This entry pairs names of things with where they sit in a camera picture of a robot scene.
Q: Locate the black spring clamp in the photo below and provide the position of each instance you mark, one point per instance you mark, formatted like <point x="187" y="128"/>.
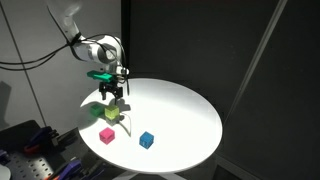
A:
<point x="95" y="168"/>
<point x="66" y="137"/>

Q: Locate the blue block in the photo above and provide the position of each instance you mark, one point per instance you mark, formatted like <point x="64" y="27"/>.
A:
<point x="146" y="140"/>

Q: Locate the purple spring clamp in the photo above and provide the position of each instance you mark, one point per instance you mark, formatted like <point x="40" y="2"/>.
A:
<point x="68" y="168"/>
<point x="37" y="138"/>

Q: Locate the pink block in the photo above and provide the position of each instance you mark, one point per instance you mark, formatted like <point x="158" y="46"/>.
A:
<point x="106" y="136"/>

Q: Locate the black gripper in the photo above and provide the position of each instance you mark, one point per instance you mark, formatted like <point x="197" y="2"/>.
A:
<point x="111" y="87"/>

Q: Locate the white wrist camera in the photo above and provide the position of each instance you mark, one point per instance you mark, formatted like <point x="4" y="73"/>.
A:
<point x="122" y="70"/>

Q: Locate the lime green block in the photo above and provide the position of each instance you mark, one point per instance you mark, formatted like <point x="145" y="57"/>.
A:
<point x="112" y="113"/>

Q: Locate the black perforated board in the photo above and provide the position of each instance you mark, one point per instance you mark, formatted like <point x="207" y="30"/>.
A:
<point x="30" y="166"/>

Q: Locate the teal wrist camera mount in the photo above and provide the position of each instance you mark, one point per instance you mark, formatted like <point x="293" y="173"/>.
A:
<point x="100" y="76"/>

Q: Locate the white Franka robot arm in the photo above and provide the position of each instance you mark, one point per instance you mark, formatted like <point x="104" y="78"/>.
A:
<point x="96" y="55"/>

